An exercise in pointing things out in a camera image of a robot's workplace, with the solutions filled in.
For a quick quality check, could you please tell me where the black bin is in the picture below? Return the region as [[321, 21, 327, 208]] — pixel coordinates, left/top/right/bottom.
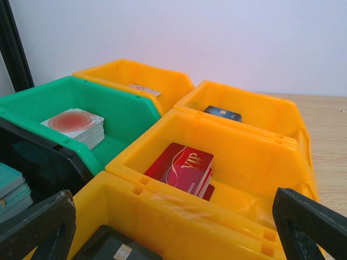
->
[[1, 119, 93, 206]]

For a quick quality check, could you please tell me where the blue card stack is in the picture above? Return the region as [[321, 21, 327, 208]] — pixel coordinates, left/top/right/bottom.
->
[[204, 106, 242, 122]]

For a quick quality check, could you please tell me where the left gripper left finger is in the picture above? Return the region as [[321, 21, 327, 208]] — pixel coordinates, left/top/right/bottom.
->
[[1, 190, 76, 259]]

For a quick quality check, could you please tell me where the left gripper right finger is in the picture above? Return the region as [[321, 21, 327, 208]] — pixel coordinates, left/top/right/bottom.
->
[[272, 188, 346, 259]]

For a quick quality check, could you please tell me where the black aluminium frame rail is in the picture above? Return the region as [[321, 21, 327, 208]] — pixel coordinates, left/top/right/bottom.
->
[[1, 0, 35, 92]]

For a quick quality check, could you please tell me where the yellow bin with red cards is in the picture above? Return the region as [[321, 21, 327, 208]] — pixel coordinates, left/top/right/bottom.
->
[[105, 110, 319, 229]]

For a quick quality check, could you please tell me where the yellow bin near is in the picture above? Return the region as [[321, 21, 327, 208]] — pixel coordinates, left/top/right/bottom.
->
[[68, 171, 285, 259]]

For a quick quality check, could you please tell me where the yellow bin far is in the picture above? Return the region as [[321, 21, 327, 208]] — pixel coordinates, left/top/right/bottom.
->
[[72, 58, 194, 115]]

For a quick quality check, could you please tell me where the dark card stack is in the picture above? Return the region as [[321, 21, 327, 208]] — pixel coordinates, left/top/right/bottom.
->
[[73, 225, 162, 260]]

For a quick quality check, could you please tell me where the red card stack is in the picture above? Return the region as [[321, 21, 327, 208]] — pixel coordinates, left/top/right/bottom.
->
[[144, 142, 214, 198]]

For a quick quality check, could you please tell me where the green bin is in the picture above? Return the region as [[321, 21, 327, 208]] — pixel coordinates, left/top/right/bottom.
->
[[1, 76, 160, 176]]

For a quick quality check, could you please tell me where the teal card stack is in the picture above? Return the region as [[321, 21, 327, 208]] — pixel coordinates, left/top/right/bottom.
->
[[1, 163, 34, 223]]

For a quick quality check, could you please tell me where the red-dot card stack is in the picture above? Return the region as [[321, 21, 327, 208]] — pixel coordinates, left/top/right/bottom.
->
[[41, 108, 105, 150]]

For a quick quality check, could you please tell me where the yellow bin with blue cards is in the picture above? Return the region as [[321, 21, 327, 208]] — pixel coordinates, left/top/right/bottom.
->
[[173, 80, 313, 168]]

